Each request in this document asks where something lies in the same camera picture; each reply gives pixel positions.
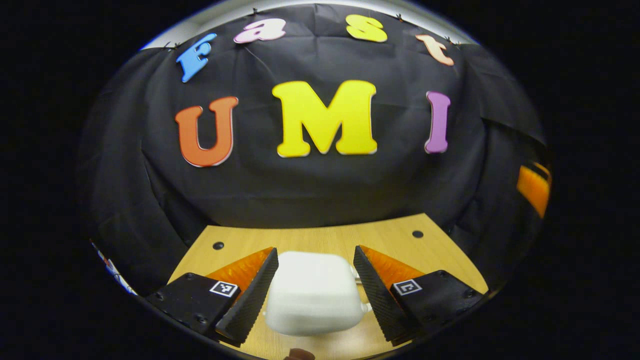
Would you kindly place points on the black backdrop cloth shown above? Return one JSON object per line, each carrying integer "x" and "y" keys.
{"x": 300, "y": 190}

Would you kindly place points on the black table grommet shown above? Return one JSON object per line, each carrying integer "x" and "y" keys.
{"x": 218, "y": 245}
{"x": 417, "y": 234}

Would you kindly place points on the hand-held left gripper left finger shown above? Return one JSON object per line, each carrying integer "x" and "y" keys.
{"x": 252, "y": 300}

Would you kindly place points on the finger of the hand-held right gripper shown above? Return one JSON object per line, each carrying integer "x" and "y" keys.
{"x": 532, "y": 190}

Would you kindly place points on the white suitcase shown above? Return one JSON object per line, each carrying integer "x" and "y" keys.
{"x": 312, "y": 295}

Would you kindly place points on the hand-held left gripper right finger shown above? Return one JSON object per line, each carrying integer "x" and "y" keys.
{"x": 377, "y": 302}

